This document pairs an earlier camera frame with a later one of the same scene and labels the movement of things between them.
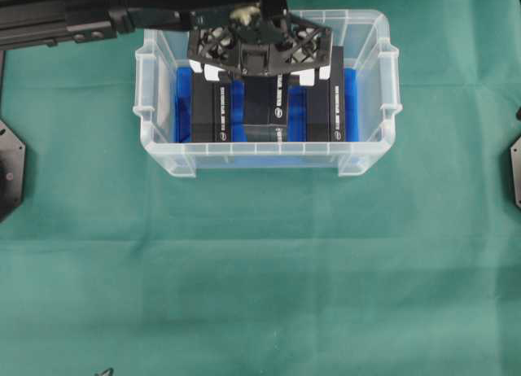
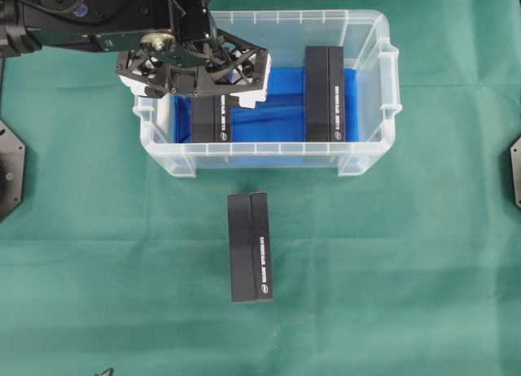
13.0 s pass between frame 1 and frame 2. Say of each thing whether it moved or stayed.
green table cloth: stayed
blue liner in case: stayed
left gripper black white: moved
